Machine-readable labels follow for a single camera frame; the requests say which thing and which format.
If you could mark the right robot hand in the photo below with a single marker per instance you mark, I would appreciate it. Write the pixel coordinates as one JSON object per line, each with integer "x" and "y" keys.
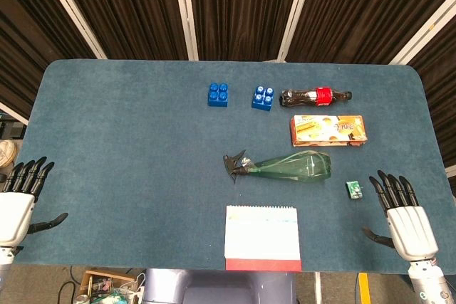
{"x": 409, "y": 229}

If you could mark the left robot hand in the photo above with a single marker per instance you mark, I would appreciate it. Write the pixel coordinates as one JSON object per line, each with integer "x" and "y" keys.
{"x": 14, "y": 211}

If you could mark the green spray bottle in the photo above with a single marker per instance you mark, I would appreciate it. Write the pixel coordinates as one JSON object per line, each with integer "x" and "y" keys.
{"x": 299, "y": 168}

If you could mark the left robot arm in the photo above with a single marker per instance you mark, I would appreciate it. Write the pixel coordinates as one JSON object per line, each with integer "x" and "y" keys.
{"x": 5, "y": 261}

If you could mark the cola bottle red label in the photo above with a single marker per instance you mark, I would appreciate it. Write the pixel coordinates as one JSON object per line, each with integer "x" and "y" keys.
{"x": 324, "y": 95}

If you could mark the beige round object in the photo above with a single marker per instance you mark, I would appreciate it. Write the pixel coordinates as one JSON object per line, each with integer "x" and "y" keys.
{"x": 7, "y": 152}

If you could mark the small green packet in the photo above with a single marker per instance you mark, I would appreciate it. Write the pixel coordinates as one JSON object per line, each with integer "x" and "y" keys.
{"x": 354, "y": 190}

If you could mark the black equipment rack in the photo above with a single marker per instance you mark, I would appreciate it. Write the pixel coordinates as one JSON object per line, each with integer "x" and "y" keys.
{"x": 10, "y": 127}

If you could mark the white table leg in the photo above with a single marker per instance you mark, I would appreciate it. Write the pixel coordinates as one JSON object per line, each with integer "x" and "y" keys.
{"x": 317, "y": 288}

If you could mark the blue table cloth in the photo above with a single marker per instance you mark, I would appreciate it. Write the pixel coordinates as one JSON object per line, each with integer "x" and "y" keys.
{"x": 124, "y": 176}

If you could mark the wooden box of clutter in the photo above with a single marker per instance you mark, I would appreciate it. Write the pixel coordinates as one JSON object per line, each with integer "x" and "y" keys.
{"x": 103, "y": 288}

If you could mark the orange snack box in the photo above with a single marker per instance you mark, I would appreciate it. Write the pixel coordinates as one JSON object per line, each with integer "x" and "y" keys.
{"x": 327, "y": 131}

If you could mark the white desk calendar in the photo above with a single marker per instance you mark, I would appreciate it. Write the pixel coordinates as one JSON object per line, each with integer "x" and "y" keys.
{"x": 261, "y": 240}

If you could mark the blue toy brick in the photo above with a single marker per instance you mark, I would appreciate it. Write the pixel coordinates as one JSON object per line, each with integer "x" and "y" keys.
{"x": 217, "y": 99}
{"x": 261, "y": 101}

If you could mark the grey robot torso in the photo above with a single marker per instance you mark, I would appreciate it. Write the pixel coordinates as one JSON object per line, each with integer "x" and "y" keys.
{"x": 221, "y": 288}

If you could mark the dark brown pleated curtain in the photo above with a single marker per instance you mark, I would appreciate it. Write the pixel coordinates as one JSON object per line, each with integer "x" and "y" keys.
{"x": 242, "y": 5}

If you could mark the white frame post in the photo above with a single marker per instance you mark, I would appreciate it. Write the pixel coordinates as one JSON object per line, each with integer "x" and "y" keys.
{"x": 424, "y": 31}
{"x": 12, "y": 112}
{"x": 187, "y": 15}
{"x": 71, "y": 8}
{"x": 295, "y": 15}

